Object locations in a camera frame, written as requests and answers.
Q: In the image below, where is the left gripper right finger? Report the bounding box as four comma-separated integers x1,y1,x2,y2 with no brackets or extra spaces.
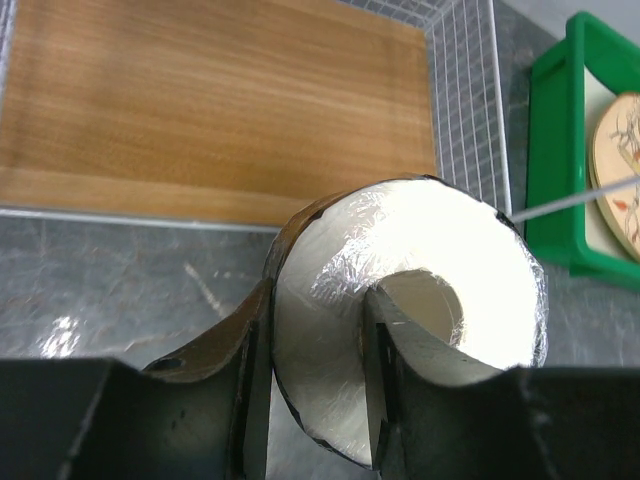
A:
363,288,639,479

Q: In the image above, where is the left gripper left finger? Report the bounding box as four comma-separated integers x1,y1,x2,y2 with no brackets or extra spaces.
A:
0,277,275,480

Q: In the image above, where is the black paper towel roll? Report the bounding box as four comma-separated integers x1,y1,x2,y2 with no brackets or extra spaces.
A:
269,176,548,468

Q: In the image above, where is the white wire wooden shelf rack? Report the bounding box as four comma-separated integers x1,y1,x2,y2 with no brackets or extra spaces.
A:
1,1,511,230

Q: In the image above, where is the bird pattern ceramic plate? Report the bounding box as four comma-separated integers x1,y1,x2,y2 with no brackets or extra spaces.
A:
589,92,639,260

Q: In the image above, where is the green plastic tray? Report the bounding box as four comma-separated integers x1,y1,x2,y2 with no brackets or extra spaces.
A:
525,12,639,290

